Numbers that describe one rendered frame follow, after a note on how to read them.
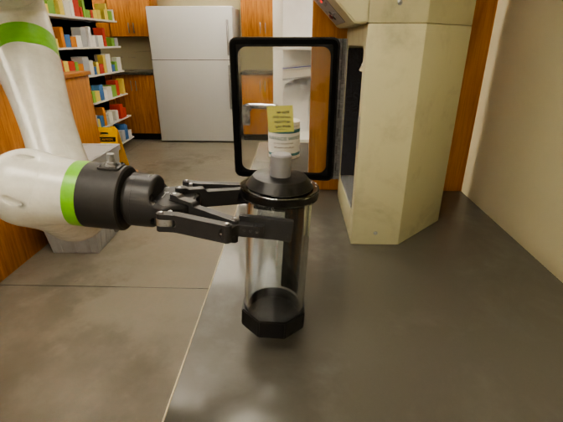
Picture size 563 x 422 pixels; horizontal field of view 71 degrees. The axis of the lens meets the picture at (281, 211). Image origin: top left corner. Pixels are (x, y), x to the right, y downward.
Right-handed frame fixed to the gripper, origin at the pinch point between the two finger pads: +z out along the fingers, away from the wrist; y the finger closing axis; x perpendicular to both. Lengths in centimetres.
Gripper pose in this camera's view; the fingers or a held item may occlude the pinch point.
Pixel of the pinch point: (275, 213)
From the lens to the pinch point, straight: 55.4
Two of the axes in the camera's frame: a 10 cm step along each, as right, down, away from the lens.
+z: 9.9, 1.0, 0.1
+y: 0.3, -4.0, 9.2
